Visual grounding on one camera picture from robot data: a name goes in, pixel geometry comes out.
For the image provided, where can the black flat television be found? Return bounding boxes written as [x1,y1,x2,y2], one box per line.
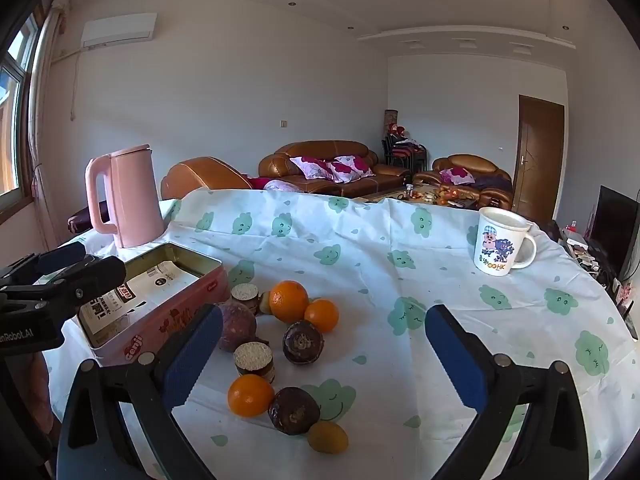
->
[592,185,640,281]

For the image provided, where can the dark chocolate tart upper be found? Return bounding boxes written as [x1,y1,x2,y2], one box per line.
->
[282,320,325,366]

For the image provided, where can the dark maroon stool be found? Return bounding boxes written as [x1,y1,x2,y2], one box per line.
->
[67,200,118,235]

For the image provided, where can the white brown printed packet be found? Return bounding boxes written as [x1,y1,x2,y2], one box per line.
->
[80,255,221,347]

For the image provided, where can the large orange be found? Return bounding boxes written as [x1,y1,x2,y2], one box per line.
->
[269,280,310,323]

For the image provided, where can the brown leather three-seat sofa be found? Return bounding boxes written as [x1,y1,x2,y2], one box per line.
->
[258,141,413,198]

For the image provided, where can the window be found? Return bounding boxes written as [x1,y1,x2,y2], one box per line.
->
[0,12,41,211]

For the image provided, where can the white green cloud tablecloth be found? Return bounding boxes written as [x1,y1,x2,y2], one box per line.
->
[42,187,638,480]

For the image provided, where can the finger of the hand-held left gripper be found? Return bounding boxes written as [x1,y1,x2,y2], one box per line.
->
[0,241,87,286]
[0,255,127,312]

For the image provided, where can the small orange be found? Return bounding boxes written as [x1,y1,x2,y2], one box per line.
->
[304,298,341,333]

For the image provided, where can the pink electric kettle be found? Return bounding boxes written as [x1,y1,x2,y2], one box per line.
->
[85,144,166,249]

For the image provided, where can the pink tin box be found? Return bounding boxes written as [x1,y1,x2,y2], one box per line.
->
[77,241,231,368]

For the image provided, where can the white magenta floral pillow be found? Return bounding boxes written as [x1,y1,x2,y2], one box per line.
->
[327,156,375,183]
[440,167,476,186]
[290,156,333,181]

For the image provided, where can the light curtain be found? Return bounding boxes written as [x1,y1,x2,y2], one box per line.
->
[22,0,66,196]

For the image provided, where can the medium orange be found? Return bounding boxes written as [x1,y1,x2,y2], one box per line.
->
[227,374,276,418]

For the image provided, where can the cluttered coffee table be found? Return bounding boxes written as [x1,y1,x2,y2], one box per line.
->
[360,185,481,208]

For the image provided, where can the brown wooden door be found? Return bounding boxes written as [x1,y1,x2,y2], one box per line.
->
[512,94,566,223]

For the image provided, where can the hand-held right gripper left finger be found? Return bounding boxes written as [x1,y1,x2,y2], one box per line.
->
[55,302,224,480]

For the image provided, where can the cluttered television stand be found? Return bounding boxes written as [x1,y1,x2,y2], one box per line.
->
[555,220,640,341]

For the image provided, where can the stacked dark chairs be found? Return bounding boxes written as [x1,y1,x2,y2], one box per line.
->
[382,132,428,173]

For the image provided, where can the dark chocolate tart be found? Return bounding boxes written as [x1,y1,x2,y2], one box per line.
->
[282,320,325,366]
[267,386,321,436]

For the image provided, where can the reddish purple passion fruit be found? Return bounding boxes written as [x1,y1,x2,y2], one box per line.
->
[216,300,258,353]

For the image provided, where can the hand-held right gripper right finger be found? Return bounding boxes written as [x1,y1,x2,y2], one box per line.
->
[424,304,591,480]

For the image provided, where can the small yellow fruit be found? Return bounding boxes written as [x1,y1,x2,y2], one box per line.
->
[306,421,349,453]

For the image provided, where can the brown leather armchair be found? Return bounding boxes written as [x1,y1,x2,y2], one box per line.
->
[414,154,514,211]
[160,156,253,201]

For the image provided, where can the white wall air conditioner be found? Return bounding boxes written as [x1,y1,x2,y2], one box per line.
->
[81,14,157,51]

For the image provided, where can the pink floral blanket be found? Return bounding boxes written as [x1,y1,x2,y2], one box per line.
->
[262,180,306,194]

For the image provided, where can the white cartoon print mug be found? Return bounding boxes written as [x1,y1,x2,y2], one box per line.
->
[472,206,538,277]

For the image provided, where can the dark chocolate tart lower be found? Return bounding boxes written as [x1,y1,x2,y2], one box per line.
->
[267,386,321,436]

